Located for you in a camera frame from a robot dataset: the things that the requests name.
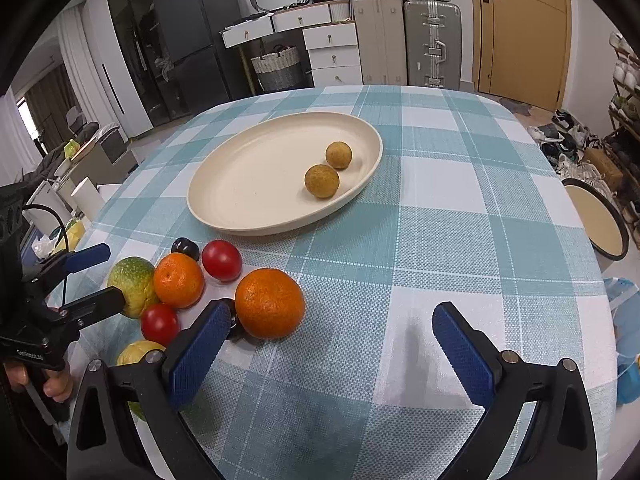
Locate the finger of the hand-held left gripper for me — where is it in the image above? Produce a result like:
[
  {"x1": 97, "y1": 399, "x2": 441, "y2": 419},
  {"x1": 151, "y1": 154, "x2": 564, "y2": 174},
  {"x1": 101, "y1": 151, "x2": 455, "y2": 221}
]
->
[
  {"x1": 29, "y1": 243, "x2": 111, "y2": 284},
  {"x1": 56, "y1": 285, "x2": 126, "y2": 326}
]

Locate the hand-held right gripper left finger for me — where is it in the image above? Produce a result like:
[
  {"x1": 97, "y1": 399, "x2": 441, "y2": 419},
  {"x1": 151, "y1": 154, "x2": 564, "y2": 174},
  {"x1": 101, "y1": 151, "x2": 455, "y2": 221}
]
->
[{"x1": 65, "y1": 299, "x2": 236, "y2": 480}]

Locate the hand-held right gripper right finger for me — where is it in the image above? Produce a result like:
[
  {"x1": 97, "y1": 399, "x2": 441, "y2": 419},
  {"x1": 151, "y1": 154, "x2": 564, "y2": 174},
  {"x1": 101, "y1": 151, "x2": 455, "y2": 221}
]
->
[{"x1": 431, "y1": 301, "x2": 598, "y2": 480}]

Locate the green bumpy citrus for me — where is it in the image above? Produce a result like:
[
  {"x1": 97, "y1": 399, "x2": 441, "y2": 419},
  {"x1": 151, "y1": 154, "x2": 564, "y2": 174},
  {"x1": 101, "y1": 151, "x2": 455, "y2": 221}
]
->
[{"x1": 106, "y1": 256, "x2": 160, "y2": 319}]

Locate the dark plum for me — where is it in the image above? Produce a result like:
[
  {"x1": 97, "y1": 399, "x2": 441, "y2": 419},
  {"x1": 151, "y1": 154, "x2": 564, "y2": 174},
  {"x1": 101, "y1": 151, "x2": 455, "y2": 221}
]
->
[
  {"x1": 220, "y1": 298, "x2": 247, "y2": 342},
  {"x1": 171, "y1": 237, "x2": 200, "y2": 261}
]

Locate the red tomato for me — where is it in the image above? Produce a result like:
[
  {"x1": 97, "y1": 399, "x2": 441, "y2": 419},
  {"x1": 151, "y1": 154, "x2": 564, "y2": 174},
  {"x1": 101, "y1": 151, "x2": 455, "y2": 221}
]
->
[
  {"x1": 140, "y1": 303, "x2": 181, "y2": 344},
  {"x1": 201, "y1": 240, "x2": 243, "y2": 282}
]

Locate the yellow bumpy citrus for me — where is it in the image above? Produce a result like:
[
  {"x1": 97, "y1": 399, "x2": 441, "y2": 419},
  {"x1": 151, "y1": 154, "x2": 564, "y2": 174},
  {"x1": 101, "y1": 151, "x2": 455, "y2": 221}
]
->
[{"x1": 116, "y1": 340, "x2": 167, "y2": 367}]

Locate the small orange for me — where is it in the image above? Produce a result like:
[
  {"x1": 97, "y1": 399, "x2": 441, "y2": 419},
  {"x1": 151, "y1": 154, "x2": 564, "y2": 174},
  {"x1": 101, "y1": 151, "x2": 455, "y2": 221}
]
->
[{"x1": 153, "y1": 253, "x2": 206, "y2": 310}]

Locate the large orange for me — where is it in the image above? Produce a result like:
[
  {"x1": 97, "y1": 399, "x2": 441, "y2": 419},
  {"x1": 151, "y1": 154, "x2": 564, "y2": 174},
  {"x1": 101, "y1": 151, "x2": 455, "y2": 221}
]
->
[{"x1": 234, "y1": 268, "x2": 306, "y2": 340}]

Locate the cream oval plate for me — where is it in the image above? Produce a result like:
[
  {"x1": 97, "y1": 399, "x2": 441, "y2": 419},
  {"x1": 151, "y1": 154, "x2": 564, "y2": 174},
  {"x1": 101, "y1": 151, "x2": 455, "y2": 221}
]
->
[{"x1": 186, "y1": 111, "x2": 384, "y2": 237}]

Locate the person's left hand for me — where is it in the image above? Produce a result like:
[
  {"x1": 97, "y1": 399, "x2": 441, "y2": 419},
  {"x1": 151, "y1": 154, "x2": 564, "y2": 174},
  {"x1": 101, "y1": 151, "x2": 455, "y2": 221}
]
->
[{"x1": 4, "y1": 362, "x2": 74, "y2": 404}]

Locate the teal checkered tablecloth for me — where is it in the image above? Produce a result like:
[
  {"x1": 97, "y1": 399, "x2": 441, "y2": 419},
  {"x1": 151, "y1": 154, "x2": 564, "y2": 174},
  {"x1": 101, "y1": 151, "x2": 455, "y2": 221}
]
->
[{"x1": 47, "y1": 84, "x2": 619, "y2": 480}]

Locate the round black-rimmed stool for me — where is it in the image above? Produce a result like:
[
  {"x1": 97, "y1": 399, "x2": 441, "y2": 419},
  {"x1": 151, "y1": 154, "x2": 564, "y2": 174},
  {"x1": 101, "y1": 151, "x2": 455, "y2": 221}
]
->
[{"x1": 560, "y1": 178, "x2": 631, "y2": 262}]

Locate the white wardrobe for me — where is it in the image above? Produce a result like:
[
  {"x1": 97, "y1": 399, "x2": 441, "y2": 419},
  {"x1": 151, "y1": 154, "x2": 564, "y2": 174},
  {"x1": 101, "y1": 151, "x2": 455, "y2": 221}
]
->
[{"x1": 80, "y1": 0, "x2": 156, "y2": 140}]

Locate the small brown round fruit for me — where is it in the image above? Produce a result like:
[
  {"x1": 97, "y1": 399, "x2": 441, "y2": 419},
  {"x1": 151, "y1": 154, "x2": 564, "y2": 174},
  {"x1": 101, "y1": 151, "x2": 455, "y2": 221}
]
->
[
  {"x1": 325, "y1": 141, "x2": 353, "y2": 170},
  {"x1": 304, "y1": 164, "x2": 341, "y2": 199}
]

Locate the cardboard box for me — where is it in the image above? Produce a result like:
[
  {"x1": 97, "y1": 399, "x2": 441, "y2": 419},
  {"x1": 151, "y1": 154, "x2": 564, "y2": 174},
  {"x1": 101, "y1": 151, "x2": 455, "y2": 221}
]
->
[{"x1": 582, "y1": 146, "x2": 626, "y2": 192}]

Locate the pile of shoes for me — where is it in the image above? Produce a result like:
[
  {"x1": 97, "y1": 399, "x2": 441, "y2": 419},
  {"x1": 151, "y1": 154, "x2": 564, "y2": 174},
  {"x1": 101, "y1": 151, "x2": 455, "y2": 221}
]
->
[{"x1": 526, "y1": 109, "x2": 593, "y2": 171}]

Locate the dark grey refrigerator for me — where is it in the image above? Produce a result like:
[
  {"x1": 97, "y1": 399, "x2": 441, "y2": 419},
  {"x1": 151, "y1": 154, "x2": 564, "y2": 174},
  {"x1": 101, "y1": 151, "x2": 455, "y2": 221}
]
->
[{"x1": 151, "y1": 0, "x2": 262, "y2": 120}]

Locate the woven laundry basket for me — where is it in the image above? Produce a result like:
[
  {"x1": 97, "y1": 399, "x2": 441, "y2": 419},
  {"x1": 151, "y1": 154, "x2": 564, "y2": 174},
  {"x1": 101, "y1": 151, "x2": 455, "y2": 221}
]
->
[{"x1": 250, "y1": 45, "x2": 306, "y2": 94}]

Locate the shoe rack with shoes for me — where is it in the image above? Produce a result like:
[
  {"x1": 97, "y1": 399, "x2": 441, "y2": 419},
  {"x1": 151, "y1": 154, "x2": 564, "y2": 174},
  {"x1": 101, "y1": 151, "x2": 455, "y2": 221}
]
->
[{"x1": 602, "y1": 31, "x2": 640, "y2": 196}]

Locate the white desk with drawers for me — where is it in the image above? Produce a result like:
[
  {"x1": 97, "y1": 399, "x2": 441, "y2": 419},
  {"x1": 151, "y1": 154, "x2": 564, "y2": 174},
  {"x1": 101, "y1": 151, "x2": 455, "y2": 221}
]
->
[{"x1": 220, "y1": 1, "x2": 357, "y2": 97}]

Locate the silver suitcase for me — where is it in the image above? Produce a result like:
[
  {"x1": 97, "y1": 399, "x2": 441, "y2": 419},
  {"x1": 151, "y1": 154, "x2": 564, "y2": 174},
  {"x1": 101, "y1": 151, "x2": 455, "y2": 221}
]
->
[{"x1": 403, "y1": 0, "x2": 463, "y2": 90}]

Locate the white drawer cabinet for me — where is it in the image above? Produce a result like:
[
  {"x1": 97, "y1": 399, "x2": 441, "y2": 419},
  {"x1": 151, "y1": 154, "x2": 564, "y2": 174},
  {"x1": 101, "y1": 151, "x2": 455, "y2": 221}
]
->
[{"x1": 302, "y1": 22, "x2": 364, "y2": 88}]

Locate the beige suitcase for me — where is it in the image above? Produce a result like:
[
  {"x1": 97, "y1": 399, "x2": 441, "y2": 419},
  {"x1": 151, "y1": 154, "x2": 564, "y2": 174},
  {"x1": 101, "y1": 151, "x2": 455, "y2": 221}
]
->
[{"x1": 352, "y1": 0, "x2": 407, "y2": 86}]

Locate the wooden door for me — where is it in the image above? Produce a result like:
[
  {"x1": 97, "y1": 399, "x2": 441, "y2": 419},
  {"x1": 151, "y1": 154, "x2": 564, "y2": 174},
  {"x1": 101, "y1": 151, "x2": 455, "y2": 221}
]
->
[{"x1": 470, "y1": 0, "x2": 573, "y2": 113}]

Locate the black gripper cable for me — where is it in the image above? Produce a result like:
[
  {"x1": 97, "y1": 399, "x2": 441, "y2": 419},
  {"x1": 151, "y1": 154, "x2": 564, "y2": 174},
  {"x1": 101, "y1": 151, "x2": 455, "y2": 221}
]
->
[{"x1": 22, "y1": 203, "x2": 71, "y2": 311}]

